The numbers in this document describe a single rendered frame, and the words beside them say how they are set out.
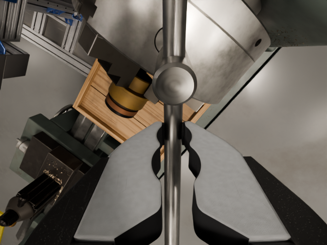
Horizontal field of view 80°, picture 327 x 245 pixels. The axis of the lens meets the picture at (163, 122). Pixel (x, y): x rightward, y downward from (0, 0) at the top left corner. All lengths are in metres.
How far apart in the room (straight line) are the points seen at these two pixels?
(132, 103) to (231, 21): 0.23
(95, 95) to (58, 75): 1.26
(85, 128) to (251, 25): 0.68
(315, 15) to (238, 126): 1.34
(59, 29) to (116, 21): 1.37
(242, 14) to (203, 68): 0.07
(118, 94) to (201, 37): 0.21
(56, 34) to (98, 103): 0.99
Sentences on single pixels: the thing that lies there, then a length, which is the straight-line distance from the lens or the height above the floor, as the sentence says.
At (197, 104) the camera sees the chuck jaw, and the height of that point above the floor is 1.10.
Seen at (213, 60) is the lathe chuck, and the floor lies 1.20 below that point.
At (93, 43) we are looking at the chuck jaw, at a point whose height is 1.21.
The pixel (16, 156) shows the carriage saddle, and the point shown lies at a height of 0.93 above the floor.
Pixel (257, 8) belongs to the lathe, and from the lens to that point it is 0.36.
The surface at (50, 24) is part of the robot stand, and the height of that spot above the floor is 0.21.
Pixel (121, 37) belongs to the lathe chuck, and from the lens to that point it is 0.26.
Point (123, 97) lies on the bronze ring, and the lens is 0.40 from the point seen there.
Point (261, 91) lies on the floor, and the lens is 1.54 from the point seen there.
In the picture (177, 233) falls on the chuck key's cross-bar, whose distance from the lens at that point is 0.17.
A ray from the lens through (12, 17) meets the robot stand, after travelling 0.93.
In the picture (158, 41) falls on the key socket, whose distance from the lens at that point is 0.25.
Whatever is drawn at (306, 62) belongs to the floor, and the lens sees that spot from 1.59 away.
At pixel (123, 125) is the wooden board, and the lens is 0.70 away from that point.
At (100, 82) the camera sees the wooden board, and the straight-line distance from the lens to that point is 0.69.
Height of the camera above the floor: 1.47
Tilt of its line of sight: 66 degrees down
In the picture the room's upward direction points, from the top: 146 degrees counter-clockwise
